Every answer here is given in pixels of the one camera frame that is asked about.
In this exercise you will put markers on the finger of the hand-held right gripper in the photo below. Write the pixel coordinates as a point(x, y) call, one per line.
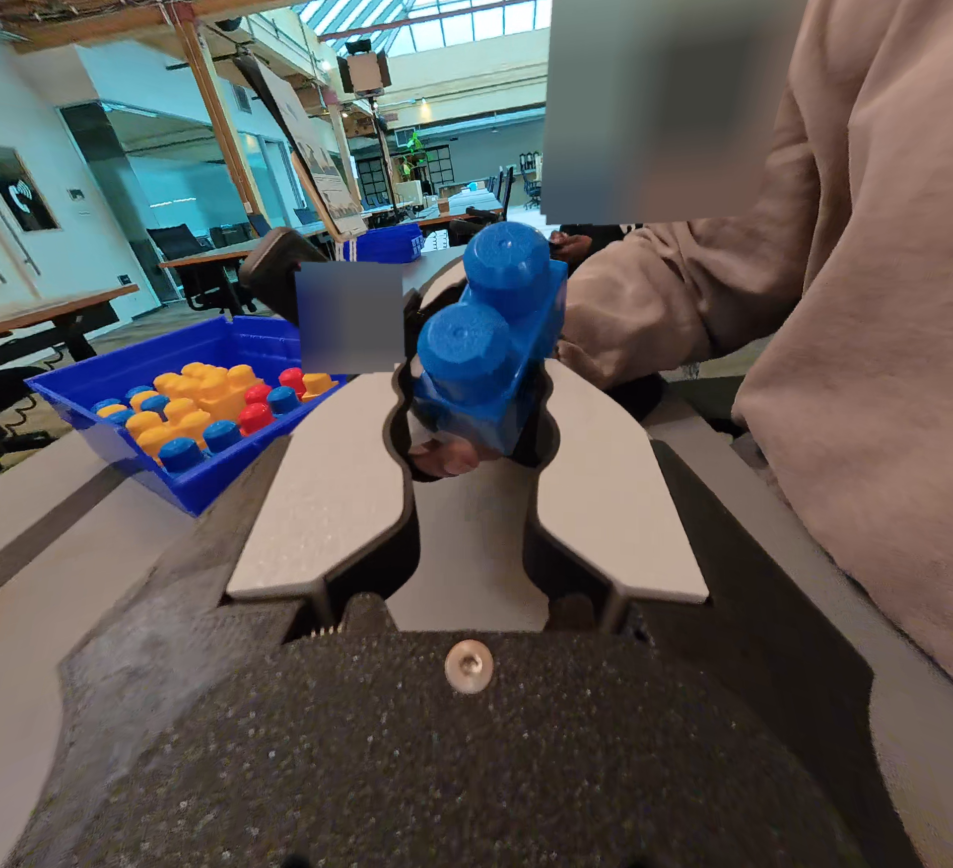
point(443, 283)

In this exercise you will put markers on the wood-edged grey desk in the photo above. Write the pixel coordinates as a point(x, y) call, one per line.
point(59, 306)
point(216, 256)

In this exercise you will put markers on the instruction board on white stand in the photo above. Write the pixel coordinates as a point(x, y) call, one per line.
point(320, 168)

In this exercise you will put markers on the pile of colourful toy blocks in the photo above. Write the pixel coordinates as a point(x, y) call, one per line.
point(216, 399)

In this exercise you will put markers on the blue plastic bin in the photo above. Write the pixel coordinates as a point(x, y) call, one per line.
point(387, 246)
point(112, 436)

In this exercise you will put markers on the blue two-stud toy block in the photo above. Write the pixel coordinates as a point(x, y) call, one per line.
point(491, 361)

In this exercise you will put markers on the person's right hand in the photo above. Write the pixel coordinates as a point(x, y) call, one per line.
point(447, 460)

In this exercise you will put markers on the dark phone icon door panel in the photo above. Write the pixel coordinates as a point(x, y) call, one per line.
point(22, 194)

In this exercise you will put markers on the green potted plant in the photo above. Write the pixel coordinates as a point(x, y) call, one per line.
point(413, 145)

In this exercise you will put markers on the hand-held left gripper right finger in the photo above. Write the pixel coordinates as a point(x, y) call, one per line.
point(618, 510)

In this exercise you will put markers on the person's right forearm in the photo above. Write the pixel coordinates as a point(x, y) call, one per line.
point(655, 302)

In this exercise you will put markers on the black office chair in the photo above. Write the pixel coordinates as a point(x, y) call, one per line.
point(179, 242)

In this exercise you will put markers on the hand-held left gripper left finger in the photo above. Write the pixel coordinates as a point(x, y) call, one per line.
point(327, 495)

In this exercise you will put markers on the studio light on stand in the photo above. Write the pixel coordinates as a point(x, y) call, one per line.
point(365, 71)

